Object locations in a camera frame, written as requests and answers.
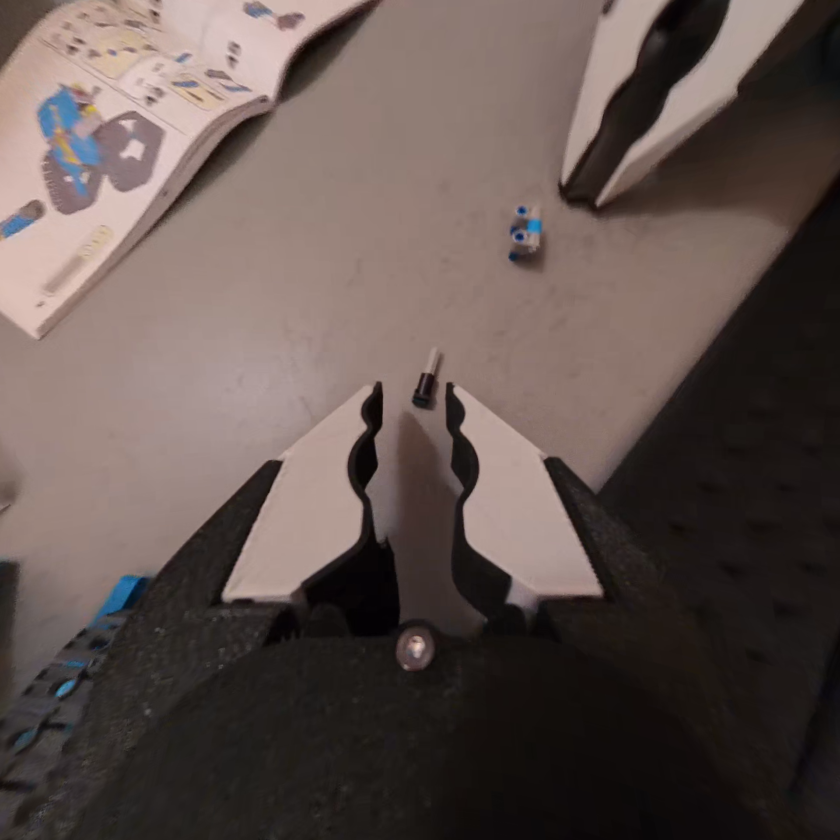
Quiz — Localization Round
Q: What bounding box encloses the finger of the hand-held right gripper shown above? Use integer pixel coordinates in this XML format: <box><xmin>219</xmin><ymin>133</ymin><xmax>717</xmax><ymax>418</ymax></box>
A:
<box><xmin>586</xmin><ymin>0</ymin><xmax>809</xmax><ymax>210</ymax></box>
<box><xmin>560</xmin><ymin>0</ymin><xmax>665</xmax><ymax>199</ymax></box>

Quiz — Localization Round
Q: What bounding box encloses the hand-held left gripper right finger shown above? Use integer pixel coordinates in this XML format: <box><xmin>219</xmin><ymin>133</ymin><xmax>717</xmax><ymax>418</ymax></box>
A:
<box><xmin>445</xmin><ymin>382</ymin><xmax>605</xmax><ymax>631</ymax></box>

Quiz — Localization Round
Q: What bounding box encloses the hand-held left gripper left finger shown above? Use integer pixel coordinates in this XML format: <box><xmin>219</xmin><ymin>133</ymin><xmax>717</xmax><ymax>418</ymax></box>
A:
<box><xmin>222</xmin><ymin>382</ymin><xmax>385</xmax><ymax>631</ymax></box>

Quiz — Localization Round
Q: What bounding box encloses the grey desk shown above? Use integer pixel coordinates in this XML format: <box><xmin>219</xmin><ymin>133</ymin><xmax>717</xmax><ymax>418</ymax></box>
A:
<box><xmin>0</xmin><ymin>0</ymin><xmax>840</xmax><ymax>690</ymax></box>

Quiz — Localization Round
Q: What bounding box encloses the dark perforated panel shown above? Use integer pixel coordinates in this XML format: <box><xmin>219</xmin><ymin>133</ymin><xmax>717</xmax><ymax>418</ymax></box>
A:
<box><xmin>596</xmin><ymin>190</ymin><xmax>840</xmax><ymax>840</ymax></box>

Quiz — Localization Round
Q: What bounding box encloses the blue tracked toy robot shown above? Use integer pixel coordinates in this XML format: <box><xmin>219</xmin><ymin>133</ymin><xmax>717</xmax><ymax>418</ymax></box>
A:
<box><xmin>0</xmin><ymin>574</ymin><xmax>150</xmax><ymax>795</ymax></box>

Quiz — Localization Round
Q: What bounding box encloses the instruction booklet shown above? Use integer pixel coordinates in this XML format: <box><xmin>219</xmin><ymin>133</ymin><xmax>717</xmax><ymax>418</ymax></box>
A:
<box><xmin>0</xmin><ymin>0</ymin><xmax>383</xmax><ymax>341</ymax></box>

